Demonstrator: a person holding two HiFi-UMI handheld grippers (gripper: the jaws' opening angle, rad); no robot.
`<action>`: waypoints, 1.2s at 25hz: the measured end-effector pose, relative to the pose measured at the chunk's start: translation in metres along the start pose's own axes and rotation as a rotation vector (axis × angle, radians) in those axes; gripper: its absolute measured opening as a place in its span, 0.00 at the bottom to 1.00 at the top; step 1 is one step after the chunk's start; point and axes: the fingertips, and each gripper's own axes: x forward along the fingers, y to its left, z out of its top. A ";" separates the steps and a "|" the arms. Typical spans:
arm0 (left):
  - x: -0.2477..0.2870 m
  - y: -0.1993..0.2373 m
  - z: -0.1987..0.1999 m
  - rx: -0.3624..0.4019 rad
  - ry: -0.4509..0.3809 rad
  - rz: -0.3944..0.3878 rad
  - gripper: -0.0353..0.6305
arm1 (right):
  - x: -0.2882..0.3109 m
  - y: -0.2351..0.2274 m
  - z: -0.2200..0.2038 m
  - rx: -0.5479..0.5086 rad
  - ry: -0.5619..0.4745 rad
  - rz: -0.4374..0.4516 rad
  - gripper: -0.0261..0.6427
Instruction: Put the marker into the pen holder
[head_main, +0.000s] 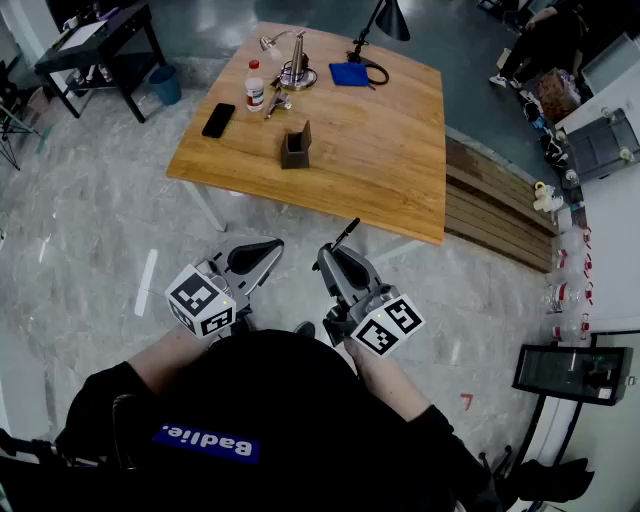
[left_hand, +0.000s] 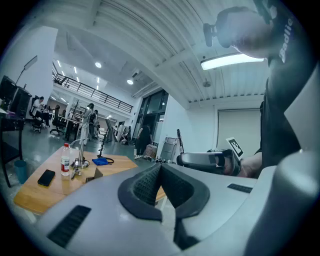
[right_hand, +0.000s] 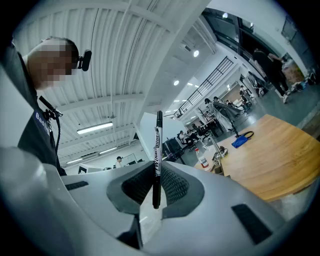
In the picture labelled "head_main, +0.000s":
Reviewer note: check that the blue cloth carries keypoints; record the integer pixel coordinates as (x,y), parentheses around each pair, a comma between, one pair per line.
(348,74)

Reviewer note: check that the brown pen holder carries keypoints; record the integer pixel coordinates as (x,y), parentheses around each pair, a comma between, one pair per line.
(296,147)

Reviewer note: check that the black marker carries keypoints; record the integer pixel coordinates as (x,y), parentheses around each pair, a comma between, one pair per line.
(346,232)

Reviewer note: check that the person's black shirt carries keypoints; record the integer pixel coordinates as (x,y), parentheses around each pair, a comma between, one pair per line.
(260,425)

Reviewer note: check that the white paper sheet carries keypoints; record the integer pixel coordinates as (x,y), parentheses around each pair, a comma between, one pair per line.
(82,35)

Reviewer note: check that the small metal clip tool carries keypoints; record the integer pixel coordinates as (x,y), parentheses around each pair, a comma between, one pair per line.
(277,102)

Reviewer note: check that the row of clear plastic bottles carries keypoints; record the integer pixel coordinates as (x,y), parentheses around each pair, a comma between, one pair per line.
(570,295)

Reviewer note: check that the black side table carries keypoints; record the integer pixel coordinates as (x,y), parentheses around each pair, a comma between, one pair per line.
(115,35)

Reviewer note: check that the black monitor stand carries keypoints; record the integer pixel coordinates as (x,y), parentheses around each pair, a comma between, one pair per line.
(535,435)

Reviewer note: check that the blue waste bin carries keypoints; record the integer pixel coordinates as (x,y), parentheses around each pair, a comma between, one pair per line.
(166,86)

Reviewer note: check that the person's left forearm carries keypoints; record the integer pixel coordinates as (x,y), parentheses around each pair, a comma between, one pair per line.
(167,357)

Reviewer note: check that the black smartphone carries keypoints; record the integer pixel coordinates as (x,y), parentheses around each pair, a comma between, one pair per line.
(218,120)

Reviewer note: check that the black tripod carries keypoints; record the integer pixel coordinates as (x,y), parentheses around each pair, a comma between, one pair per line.
(12,130)

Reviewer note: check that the black bag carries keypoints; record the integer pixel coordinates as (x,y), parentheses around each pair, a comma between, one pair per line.
(555,480)

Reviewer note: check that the person's right forearm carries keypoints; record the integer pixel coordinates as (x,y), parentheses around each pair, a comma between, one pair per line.
(390,382)

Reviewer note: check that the white table leg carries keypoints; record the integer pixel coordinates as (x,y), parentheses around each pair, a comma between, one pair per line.
(206,205)
(397,248)

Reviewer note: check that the white bottle with red cap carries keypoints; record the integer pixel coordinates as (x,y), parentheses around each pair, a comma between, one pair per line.
(254,90)

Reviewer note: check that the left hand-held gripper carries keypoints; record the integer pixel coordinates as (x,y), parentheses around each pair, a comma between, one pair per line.
(200,302)

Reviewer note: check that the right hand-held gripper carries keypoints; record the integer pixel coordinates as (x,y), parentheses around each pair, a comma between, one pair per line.
(380,320)

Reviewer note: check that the silver desk lamp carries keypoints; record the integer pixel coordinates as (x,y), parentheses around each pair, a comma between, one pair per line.
(298,67)

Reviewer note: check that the wooden slatted bench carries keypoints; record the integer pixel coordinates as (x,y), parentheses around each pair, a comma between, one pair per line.
(495,210)

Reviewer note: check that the black monitor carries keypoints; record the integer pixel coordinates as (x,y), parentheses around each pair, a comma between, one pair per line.
(570,374)

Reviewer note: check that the grey wheeled cart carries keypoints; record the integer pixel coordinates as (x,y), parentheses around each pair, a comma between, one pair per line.
(600,147)

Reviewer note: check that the person's black shoe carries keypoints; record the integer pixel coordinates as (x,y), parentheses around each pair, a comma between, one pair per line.
(305,330)

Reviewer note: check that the black desk lamp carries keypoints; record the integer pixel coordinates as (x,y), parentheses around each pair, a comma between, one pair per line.
(392,20)

